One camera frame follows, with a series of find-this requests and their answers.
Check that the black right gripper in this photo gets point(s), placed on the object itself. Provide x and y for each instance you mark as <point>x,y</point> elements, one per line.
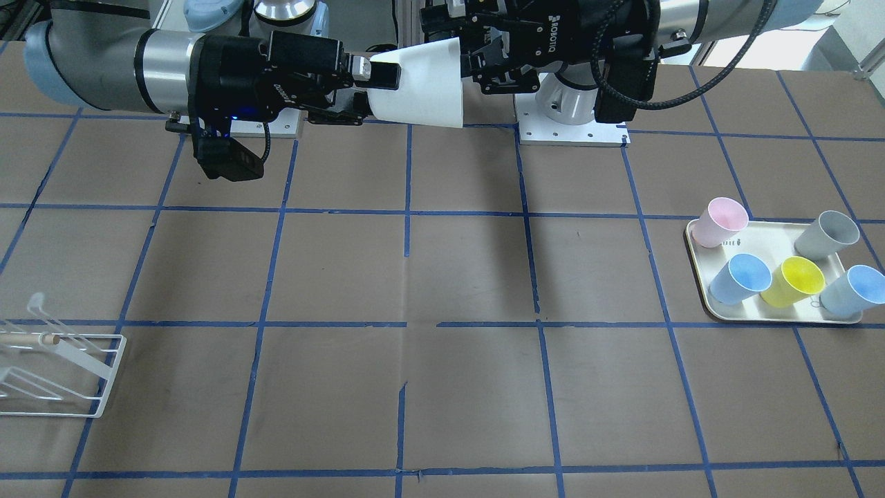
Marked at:
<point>231,71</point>

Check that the aluminium frame post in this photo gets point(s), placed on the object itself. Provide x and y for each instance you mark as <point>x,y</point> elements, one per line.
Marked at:
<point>409,30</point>

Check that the light blue plastic cup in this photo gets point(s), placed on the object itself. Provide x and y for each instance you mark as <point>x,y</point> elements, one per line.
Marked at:
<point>861,287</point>

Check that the pink plastic cup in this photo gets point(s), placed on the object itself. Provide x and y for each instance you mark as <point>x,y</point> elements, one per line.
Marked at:
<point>723,218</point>

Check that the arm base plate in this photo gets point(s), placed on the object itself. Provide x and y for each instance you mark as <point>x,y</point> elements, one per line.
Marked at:
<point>559,114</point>
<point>286,125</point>

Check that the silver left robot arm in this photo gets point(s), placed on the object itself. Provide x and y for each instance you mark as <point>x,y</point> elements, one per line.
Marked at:
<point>621,91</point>

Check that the grey plastic cup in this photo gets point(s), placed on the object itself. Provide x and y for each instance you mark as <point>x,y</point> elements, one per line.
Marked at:
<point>830,232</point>

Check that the white wire drying rack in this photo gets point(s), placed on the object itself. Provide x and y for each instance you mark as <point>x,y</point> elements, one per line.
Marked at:
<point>50,369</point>

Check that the yellow plastic cup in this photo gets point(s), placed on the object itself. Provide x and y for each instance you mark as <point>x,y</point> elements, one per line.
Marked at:
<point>795,279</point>

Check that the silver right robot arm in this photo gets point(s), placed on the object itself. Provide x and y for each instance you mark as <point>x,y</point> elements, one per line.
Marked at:
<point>136,55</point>

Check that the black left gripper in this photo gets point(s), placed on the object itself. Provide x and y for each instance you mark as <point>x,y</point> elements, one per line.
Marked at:
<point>561,34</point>

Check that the white plastic cup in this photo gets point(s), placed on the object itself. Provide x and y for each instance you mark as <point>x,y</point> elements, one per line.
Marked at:
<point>430,90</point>

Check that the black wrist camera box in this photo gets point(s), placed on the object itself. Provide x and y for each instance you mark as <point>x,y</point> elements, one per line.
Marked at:
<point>223,157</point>

